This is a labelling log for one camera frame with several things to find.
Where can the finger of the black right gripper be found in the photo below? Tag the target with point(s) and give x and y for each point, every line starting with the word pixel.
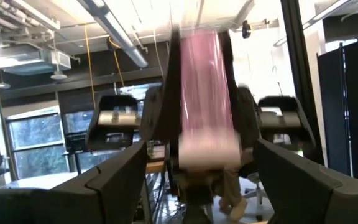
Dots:
pixel 247 118
pixel 172 109

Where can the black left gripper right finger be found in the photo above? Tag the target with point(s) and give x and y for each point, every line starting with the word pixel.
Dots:
pixel 291 186

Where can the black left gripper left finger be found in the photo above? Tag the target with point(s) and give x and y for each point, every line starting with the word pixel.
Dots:
pixel 117 186

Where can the pink bottle with white pills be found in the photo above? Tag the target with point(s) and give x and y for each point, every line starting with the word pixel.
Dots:
pixel 207 93

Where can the white office chair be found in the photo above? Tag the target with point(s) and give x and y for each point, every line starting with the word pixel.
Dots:
pixel 259 194

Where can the person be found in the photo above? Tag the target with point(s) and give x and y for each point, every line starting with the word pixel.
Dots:
pixel 232 186

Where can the white table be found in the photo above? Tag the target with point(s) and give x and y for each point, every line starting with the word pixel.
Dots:
pixel 36 182

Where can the grey ceiling air unit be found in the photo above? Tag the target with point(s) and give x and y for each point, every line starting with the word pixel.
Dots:
pixel 26 59

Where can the black ceiling camera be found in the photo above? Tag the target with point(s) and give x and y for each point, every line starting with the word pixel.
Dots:
pixel 246 29

